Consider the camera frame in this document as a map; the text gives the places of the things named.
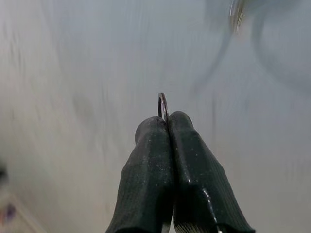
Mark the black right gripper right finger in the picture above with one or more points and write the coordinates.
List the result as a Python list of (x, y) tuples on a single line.
[(194, 170)]

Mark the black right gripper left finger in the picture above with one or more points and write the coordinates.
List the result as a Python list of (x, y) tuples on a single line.
[(145, 170)]

